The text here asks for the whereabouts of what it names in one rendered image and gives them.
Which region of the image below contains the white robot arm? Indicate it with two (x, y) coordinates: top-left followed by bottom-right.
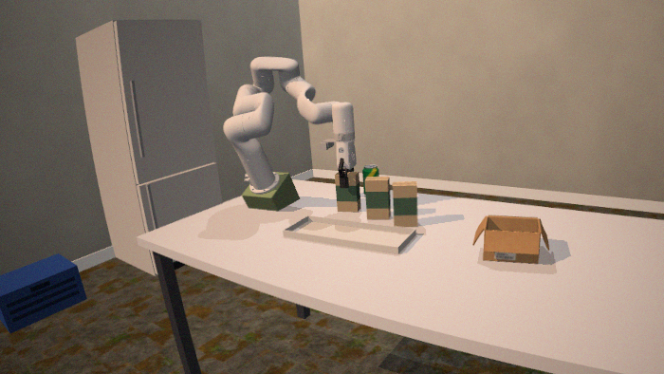
(224, 57), (355, 195)

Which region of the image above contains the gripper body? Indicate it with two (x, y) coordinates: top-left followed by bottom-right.
(336, 140), (357, 170)

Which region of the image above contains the green soda can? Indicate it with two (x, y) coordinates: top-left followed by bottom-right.
(362, 164), (379, 194)

